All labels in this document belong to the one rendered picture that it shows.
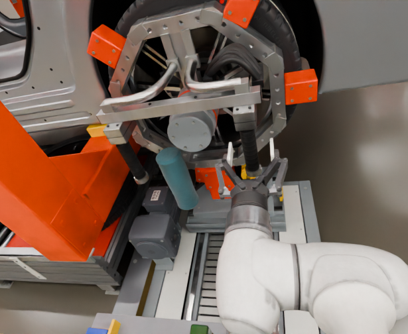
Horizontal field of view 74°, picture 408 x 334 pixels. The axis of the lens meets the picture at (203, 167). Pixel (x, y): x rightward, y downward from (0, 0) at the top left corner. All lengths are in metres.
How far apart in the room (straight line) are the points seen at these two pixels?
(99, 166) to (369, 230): 1.28
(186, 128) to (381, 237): 1.13
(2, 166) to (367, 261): 0.81
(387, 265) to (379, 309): 0.07
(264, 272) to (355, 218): 1.19
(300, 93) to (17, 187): 0.82
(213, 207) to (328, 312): 1.01
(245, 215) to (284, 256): 0.10
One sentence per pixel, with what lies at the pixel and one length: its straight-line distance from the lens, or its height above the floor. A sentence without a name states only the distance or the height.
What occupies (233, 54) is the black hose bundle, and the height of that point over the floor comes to 1.04.
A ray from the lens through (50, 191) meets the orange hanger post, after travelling 0.94.
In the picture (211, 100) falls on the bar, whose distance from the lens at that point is 0.64.
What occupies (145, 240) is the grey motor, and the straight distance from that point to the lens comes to 1.18.
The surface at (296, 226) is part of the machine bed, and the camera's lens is 1.44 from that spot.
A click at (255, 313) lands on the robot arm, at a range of 0.44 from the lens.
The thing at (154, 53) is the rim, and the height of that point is 1.01.
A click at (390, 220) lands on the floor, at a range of 1.63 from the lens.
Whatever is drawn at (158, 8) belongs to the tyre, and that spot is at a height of 1.13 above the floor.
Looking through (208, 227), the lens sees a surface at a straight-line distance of 1.42.
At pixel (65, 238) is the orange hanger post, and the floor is 0.66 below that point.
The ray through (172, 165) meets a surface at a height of 0.72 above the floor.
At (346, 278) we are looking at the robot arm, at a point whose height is 0.89.
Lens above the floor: 1.28
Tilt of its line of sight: 41 degrees down
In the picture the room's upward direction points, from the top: 18 degrees counter-clockwise
